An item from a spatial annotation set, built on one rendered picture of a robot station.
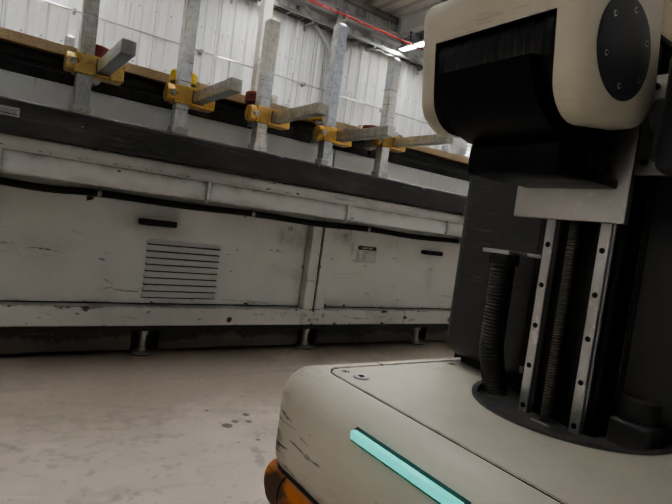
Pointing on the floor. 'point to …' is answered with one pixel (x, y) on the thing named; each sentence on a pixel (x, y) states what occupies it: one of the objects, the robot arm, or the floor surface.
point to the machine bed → (204, 247)
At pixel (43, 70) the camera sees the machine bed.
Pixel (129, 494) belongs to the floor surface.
